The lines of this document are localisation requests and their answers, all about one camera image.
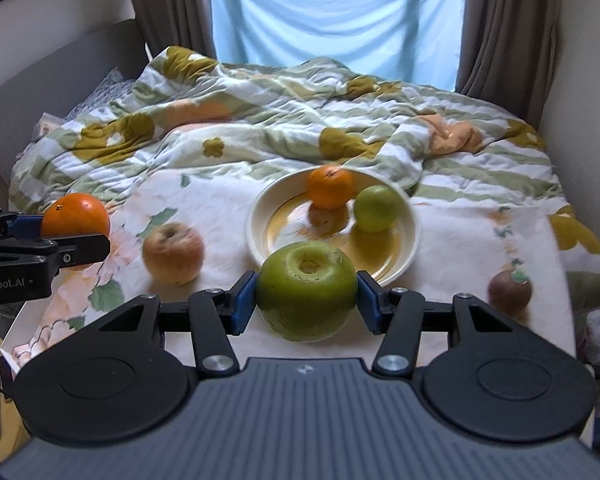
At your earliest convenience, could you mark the large green apple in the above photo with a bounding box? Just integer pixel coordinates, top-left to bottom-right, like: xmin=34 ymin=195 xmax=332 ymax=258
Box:
xmin=256 ymin=242 xmax=358 ymax=342

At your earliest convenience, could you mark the patterned grey pillow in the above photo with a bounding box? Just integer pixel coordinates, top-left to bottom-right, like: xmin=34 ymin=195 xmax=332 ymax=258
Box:
xmin=65 ymin=67 xmax=135 ymax=122

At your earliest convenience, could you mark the brown kiwi with sticker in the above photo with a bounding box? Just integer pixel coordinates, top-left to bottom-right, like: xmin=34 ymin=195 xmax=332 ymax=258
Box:
xmin=488 ymin=269 xmax=533 ymax=318

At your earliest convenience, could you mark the floral green striped duvet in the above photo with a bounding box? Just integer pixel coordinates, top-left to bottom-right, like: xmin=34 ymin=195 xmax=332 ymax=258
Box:
xmin=9 ymin=46 xmax=600 ymax=313

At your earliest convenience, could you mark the right brown curtain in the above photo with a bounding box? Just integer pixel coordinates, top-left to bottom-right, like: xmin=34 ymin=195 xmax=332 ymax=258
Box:
xmin=455 ymin=0 xmax=560 ymax=127

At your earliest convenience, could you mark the yellow red apple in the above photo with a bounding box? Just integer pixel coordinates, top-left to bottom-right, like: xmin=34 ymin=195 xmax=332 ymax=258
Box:
xmin=142 ymin=222 xmax=204 ymax=286

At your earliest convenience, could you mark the cream ceramic bowl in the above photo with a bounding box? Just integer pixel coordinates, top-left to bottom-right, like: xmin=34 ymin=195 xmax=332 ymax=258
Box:
xmin=246 ymin=168 xmax=422 ymax=285

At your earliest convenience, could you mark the brown curtain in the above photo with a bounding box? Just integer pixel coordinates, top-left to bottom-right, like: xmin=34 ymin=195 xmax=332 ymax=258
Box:
xmin=455 ymin=0 xmax=560 ymax=127
xmin=131 ymin=0 xmax=216 ymax=58

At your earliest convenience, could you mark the grey bed headboard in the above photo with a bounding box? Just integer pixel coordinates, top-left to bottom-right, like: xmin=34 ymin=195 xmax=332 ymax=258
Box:
xmin=0 ymin=20 xmax=148 ymax=182

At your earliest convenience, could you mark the light blue window cloth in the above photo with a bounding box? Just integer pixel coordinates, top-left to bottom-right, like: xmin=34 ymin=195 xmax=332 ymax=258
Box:
xmin=211 ymin=0 xmax=465 ymax=90

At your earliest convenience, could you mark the orange in bowl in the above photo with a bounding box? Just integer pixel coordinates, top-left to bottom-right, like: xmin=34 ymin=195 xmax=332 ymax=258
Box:
xmin=306 ymin=165 xmax=355 ymax=209

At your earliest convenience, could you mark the small green apple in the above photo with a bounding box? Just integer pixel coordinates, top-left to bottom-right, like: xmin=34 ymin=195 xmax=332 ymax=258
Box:
xmin=353 ymin=184 xmax=403 ymax=233

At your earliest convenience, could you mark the left brown curtain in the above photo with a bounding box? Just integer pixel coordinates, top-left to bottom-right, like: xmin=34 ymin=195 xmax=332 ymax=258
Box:
xmin=131 ymin=0 xmax=216 ymax=58

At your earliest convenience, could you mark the large orange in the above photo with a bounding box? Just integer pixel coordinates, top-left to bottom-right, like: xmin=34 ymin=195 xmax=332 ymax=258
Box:
xmin=41 ymin=193 xmax=110 ymax=238

